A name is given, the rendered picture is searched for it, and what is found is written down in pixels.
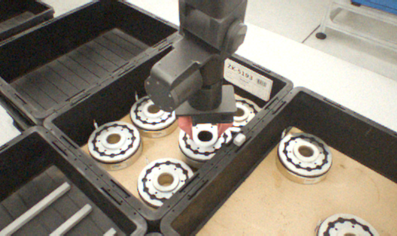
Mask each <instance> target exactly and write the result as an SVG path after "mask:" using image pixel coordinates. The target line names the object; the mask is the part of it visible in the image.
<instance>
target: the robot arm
mask: <svg viewBox="0 0 397 236"><path fill-rule="evenodd" d="M247 5H248V0H178V20H179V32H178V34H179V35H181V36H183V37H182V38H181V39H179V40H178V41H177V42H175V43H173V44H172V51H171V52H170V53H169V54H168V55H166V56H165V57H164V58H162V59H161V60H159V61H158V62H157V63H156V64H155V65H154V66H153V67H152V68H151V71H150V76H149V77H148V78H147V79H146V81H145V88H146V92H147V94H148V97H149V98H150V100H151V101H152V102H153V103H154V104H155V105H156V106H157V107H158V108H159V109H161V110H162V111H164V112H166V113H169V114H170V113H172V112H175V118H176V119H177V120H178V127H179V128H180V129H181V130H182V131H184V132H185V133H186V134H188V135H189V137H190V139H191V140H192V139H193V130H192V124H193V125H200V124H214V123H216V130H217V139H219V138H220V137H221V136H222V134H223V133H224V132H225V131H227V130H228V129H229V128H230V127H231V126H232V125H233V124H234V117H236V116H237V103H236V98H235V95H234V87H233V86H232V85H222V76H223V62H224V61H225V60H226V59H228V58H229V57H230V56H231V55H232V54H234V53H235V52H237V50H238V47H240V46H241V45H242V44H243V43H244V39H245V37H246V33H247V30H248V26H247V25H246V24H245V23H244V20H245V17H246V9H247Z"/></svg>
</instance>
